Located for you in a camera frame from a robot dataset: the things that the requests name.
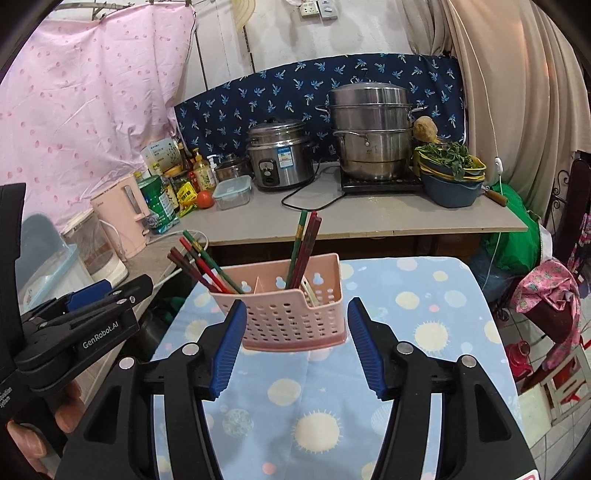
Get green can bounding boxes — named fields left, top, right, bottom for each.
left=136, top=173, right=181, bottom=234

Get pink perforated utensil basket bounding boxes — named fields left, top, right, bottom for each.
left=209, top=253, right=347, bottom=352

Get pale woven fan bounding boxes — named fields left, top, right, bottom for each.
left=233, top=0, right=257, bottom=33

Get green chopstick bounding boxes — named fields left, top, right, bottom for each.
left=181, top=230, right=243, bottom=295
left=285, top=210, right=308, bottom=291

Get white blender appliance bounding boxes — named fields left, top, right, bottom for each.
left=60, top=210, right=129, bottom=283

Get white cord with switch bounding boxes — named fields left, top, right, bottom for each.
left=455, top=0, right=509, bottom=287

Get white dish box blue lid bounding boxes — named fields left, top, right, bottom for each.
left=16, top=213, right=93, bottom=324

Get green plastic bag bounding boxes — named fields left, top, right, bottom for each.
left=480, top=182, right=543, bottom=273

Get white power cable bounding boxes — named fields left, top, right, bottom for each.
left=99, top=219, right=209, bottom=282

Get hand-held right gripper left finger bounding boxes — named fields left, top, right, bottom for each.
left=54, top=299, right=248, bottom=480

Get blue dotted tablecloth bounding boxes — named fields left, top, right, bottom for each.
left=152, top=256, right=520, bottom=480

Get dark red chopstick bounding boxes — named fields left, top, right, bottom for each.
left=295, top=217, right=320, bottom=291
left=292, top=211, right=319, bottom=291
left=185, top=237, right=235, bottom=295
left=171, top=246, right=229, bottom=294
left=167, top=253, right=222, bottom=293

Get clear food container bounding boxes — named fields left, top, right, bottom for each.
left=212, top=175, right=252, bottom=210

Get steel rice cooker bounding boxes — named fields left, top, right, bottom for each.
left=246, top=119, right=317, bottom=192

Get pink printed cloth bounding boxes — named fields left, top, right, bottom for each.
left=0, top=4, right=199, bottom=232

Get brown loofah sponge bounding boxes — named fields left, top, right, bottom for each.
left=412, top=115, right=439, bottom=145

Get small lidded steel pot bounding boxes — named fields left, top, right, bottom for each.
left=213, top=154, right=252, bottom=183

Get white green carton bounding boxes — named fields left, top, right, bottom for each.
left=140, top=138, right=182, bottom=178

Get navy printed cloth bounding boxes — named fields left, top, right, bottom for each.
left=173, top=53, right=467, bottom=162

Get person's left hand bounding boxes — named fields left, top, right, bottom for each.
left=7, top=383, right=86, bottom=477

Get beige curtain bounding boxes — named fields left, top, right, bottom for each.
left=402, top=0, right=591, bottom=195

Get pink floral cloth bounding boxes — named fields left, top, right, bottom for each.
left=510, top=258, right=583, bottom=370

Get yellow snack packet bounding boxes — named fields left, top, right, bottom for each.
left=177, top=181, right=200, bottom=210

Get yellow plastic basin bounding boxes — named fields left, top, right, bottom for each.
left=412, top=147, right=488, bottom=182

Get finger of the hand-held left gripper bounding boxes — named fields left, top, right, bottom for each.
left=21, top=279, right=116, bottom=333
left=31, top=274, right=154, bottom=341

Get black induction cooker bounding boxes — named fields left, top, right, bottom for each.
left=341, top=168, right=426, bottom=195

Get yellow dish soap bottle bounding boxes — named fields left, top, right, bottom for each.
left=191, top=148, right=215, bottom=192

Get black power cable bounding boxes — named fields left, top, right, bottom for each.
left=281, top=159, right=347, bottom=212

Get wooden kitchen counter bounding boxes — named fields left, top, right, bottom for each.
left=69, top=161, right=529, bottom=407

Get red white plastic stool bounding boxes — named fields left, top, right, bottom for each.
left=540, top=342, right=591, bottom=428

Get green leafy vegetables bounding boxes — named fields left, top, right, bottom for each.
left=414, top=141, right=481, bottom=181

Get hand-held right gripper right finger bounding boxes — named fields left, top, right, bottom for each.
left=347, top=297, right=540, bottom=480

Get dark metal pot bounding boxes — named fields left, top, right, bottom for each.
left=139, top=314, right=172, bottom=356

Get pink electric kettle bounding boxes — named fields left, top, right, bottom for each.
left=90, top=174, right=152, bottom=259

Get large steel steamer pot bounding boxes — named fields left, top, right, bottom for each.
left=315, top=82, right=429, bottom=182

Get blue plastic basin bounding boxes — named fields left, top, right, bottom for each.
left=420, top=171, right=485, bottom=208

